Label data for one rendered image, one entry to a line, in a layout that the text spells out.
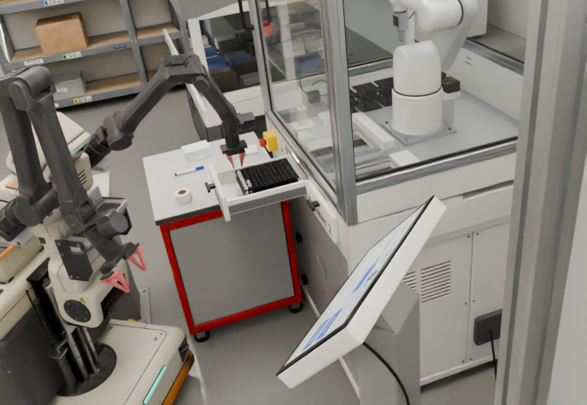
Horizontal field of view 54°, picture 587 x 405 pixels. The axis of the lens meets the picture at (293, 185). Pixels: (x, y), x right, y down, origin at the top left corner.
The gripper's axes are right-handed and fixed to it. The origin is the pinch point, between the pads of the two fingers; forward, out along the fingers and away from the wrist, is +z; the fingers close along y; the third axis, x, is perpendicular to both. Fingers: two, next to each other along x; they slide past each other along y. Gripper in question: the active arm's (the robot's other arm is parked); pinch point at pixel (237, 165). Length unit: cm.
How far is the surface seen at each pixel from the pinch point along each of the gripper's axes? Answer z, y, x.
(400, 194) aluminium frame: -6, 43, -59
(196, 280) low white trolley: 55, -27, 7
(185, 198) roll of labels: 15.0, -23.1, 11.6
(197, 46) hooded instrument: -30, 1, 74
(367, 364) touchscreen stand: 7, 10, -110
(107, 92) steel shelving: 72, -71, 365
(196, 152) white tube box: 13, -12, 50
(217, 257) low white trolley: 45.6, -16.3, 7.0
